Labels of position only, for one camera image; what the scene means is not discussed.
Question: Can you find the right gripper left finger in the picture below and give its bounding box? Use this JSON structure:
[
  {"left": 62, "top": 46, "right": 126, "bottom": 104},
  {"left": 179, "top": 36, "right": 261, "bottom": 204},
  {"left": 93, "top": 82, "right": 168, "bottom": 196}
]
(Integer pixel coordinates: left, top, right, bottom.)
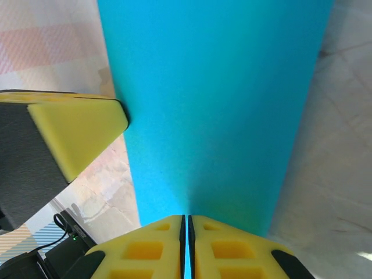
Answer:
[{"left": 66, "top": 214, "right": 187, "bottom": 279}]

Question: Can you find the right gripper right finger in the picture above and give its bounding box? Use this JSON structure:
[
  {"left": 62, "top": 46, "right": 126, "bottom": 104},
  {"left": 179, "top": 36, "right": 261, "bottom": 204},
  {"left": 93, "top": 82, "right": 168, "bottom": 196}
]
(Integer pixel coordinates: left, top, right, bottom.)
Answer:
[{"left": 188, "top": 214, "right": 317, "bottom": 279}]

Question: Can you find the blue square paper sheet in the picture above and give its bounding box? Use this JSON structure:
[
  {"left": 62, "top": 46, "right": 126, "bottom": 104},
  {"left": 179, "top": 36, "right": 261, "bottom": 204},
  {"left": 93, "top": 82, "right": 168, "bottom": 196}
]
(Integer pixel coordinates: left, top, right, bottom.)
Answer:
[{"left": 96, "top": 0, "right": 335, "bottom": 279}]

